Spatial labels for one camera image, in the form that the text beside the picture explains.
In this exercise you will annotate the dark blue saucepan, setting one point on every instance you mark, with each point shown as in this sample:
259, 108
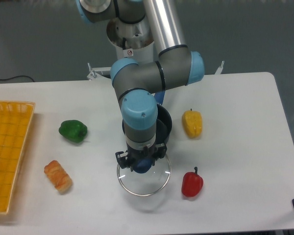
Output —
165, 122

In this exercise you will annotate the yellow woven basket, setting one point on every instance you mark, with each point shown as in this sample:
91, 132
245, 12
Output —
15, 121

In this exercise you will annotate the yellow bell pepper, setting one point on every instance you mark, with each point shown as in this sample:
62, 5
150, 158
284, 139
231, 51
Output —
192, 123

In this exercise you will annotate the red bell pepper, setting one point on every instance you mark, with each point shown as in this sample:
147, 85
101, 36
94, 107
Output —
192, 183

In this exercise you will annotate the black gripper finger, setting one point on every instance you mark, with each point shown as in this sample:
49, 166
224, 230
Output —
159, 152
125, 160

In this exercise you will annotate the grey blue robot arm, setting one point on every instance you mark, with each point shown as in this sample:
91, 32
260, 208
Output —
137, 79

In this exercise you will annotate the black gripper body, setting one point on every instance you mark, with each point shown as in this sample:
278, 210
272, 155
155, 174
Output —
142, 157

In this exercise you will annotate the glass lid blue knob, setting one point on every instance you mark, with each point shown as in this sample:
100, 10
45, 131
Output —
148, 183

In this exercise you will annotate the brown bread pastry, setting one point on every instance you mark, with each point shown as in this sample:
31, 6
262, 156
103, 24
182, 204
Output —
58, 176

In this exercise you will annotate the green bell pepper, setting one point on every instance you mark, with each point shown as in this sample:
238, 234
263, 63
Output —
73, 130

